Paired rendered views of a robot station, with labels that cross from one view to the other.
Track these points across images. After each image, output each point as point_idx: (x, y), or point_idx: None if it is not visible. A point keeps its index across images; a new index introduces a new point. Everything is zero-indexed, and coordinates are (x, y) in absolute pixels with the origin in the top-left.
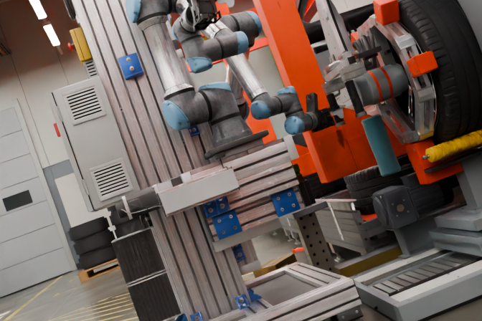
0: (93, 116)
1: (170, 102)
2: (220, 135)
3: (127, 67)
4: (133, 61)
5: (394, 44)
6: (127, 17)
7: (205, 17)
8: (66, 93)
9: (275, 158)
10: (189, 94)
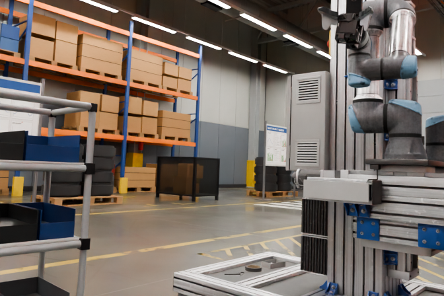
0: (310, 101)
1: (351, 107)
2: (389, 148)
3: None
4: None
5: None
6: None
7: (340, 37)
8: (299, 78)
9: (431, 191)
10: (370, 104)
